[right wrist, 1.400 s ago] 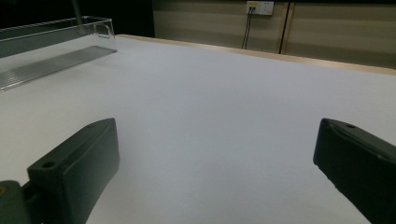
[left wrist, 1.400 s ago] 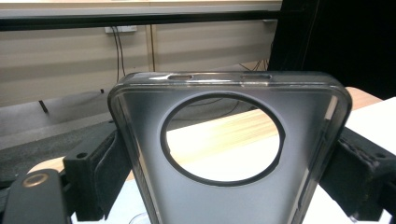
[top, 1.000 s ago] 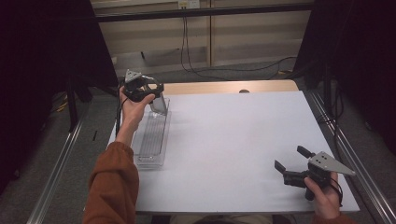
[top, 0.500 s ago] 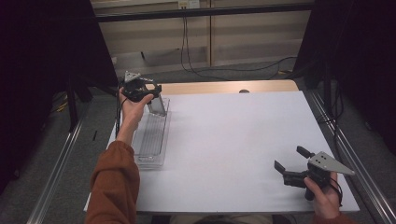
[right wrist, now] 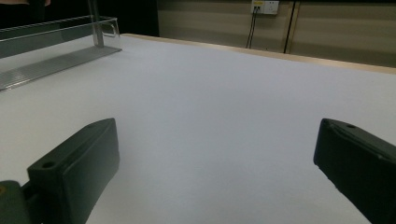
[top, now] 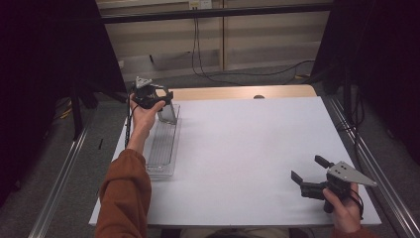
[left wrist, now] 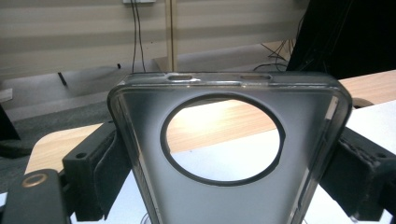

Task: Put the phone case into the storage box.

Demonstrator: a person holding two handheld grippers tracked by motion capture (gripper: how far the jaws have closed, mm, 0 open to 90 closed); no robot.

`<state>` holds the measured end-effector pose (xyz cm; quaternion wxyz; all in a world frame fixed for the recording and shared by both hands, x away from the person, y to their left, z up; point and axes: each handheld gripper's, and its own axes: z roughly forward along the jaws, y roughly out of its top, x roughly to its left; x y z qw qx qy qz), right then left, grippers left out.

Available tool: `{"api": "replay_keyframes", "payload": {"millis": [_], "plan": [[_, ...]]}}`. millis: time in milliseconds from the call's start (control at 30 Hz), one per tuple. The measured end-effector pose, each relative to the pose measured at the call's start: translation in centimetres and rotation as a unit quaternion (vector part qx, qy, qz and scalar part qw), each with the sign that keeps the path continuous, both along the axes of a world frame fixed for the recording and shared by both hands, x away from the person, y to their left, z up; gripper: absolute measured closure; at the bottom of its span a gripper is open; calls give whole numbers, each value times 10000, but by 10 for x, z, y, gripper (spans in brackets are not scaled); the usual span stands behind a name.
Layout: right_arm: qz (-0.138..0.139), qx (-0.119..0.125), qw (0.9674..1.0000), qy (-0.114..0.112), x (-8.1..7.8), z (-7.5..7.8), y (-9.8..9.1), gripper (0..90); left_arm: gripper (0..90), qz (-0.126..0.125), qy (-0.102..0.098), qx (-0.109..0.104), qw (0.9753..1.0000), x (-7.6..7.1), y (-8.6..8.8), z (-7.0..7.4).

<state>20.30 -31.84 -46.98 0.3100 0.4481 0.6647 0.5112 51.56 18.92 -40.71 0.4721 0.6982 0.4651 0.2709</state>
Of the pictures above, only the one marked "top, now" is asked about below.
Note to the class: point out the black stand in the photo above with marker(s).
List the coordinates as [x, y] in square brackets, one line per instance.
[76, 112]
[346, 99]

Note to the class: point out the metal floor rail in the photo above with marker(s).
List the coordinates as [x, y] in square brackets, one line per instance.
[56, 191]
[386, 195]

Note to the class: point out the dark curtain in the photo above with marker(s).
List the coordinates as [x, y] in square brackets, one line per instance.
[39, 82]
[379, 66]

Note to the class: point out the patterned phone case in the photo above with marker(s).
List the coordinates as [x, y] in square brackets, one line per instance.
[167, 114]

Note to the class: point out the black horizontal bar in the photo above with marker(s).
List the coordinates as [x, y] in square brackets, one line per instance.
[211, 14]

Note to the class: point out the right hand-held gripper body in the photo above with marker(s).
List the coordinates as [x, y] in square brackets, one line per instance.
[336, 185]

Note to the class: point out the clear plastic tray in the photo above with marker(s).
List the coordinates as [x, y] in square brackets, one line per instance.
[163, 148]

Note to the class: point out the person's left hand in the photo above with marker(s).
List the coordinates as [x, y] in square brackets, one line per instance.
[143, 119]

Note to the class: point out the wooden table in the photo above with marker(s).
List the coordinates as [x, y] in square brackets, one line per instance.
[231, 93]

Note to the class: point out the person's right hand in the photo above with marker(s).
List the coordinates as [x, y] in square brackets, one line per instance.
[345, 213]

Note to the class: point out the white wall socket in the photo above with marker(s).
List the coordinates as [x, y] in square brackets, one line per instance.
[200, 4]

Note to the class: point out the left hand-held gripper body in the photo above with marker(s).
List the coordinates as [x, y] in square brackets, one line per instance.
[147, 94]

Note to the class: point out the white table mat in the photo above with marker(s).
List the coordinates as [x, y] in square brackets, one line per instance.
[264, 148]

